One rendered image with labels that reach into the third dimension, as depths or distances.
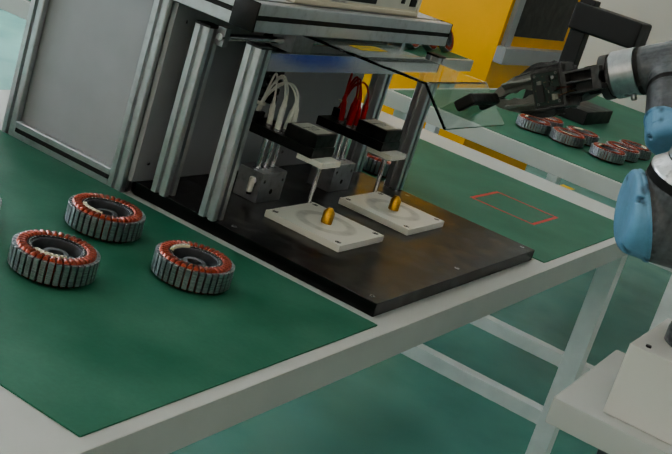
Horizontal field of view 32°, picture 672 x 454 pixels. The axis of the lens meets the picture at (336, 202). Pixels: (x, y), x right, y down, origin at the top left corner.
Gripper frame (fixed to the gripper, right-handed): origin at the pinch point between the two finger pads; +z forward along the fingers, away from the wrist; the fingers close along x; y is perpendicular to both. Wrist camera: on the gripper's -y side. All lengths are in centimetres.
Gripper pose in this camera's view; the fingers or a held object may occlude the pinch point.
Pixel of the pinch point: (499, 98)
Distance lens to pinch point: 196.7
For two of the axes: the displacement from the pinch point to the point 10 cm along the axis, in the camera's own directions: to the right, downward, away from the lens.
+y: -5.1, 0.9, -8.6
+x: 1.6, 9.9, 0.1
